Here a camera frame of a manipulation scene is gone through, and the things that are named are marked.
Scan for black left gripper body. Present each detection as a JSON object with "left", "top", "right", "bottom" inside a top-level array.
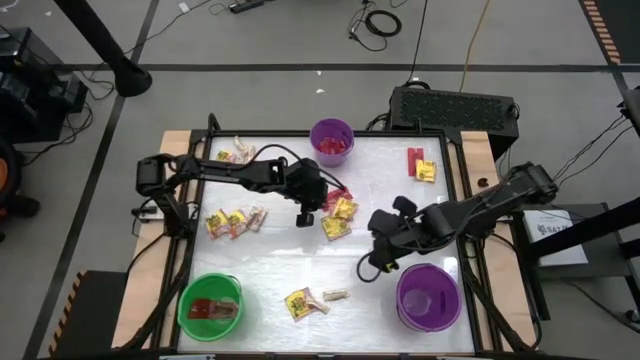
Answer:
[{"left": 273, "top": 157, "right": 331, "bottom": 215}]

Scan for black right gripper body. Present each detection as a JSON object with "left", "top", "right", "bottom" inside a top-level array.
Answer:
[{"left": 368, "top": 197, "right": 444, "bottom": 251}]

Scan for small purple plastic bucket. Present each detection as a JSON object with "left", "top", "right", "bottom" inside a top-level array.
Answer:
[{"left": 309, "top": 117, "right": 356, "bottom": 168}]

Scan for large purple plastic bucket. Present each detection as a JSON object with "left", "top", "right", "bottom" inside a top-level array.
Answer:
[{"left": 395, "top": 262, "right": 463, "bottom": 333}]

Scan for wooden side board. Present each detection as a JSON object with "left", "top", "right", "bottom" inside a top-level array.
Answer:
[
  {"left": 458, "top": 130, "right": 540, "bottom": 352},
  {"left": 110, "top": 129, "right": 207, "bottom": 350}
]

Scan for black computer case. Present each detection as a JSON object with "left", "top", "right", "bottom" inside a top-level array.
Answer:
[{"left": 388, "top": 85, "right": 521, "bottom": 162}]

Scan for white printed paper sheet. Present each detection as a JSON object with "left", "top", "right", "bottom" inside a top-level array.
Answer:
[{"left": 521, "top": 208, "right": 591, "bottom": 268}]

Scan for white power adapter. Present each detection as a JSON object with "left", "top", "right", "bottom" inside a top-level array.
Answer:
[{"left": 131, "top": 203, "right": 165, "bottom": 224}]

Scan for green plastic bucket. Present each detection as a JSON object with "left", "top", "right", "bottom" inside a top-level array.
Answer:
[{"left": 176, "top": 272, "right": 246, "bottom": 344}]

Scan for black power strip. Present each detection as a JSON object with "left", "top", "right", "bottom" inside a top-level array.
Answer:
[{"left": 227, "top": 0, "right": 266, "bottom": 15}]

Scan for black pole stand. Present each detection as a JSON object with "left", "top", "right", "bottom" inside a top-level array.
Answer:
[{"left": 52, "top": 0, "right": 154, "bottom": 99}]

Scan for black mat orange stripes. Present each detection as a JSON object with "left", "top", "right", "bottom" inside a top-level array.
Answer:
[
  {"left": 47, "top": 269, "right": 130, "bottom": 359},
  {"left": 578, "top": 0, "right": 640, "bottom": 66}
]

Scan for black equipment cart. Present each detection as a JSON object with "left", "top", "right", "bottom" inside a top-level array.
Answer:
[{"left": 0, "top": 25, "right": 91, "bottom": 146}]

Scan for black orange wheeled base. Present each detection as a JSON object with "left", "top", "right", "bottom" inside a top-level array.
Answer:
[{"left": 0, "top": 137, "right": 43, "bottom": 245}]

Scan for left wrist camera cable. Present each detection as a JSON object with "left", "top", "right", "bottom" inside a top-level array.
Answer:
[{"left": 247, "top": 143, "right": 348, "bottom": 192}]

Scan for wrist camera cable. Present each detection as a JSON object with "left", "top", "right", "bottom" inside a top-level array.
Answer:
[
  {"left": 355, "top": 251, "right": 384, "bottom": 284},
  {"left": 247, "top": 143, "right": 348, "bottom": 192}
]

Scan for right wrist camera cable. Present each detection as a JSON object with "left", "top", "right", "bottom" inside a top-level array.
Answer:
[{"left": 355, "top": 251, "right": 384, "bottom": 284}]

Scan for thin black cable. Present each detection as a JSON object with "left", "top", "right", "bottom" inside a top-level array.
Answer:
[{"left": 403, "top": 0, "right": 430, "bottom": 87}]

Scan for coiled black cable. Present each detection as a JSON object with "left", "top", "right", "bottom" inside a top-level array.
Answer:
[{"left": 347, "top": 0, "right": 403, "bottom": 53}]

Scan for black camera stand beam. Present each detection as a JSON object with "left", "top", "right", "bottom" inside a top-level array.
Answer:
[{"left": 524, "top": 196, "right": 640, "bottom": 322}]

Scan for yellow cable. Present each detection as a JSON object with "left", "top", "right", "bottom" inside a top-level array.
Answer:
[{"left": 458, "top": 0, "right": 494, "bottom": 94}]

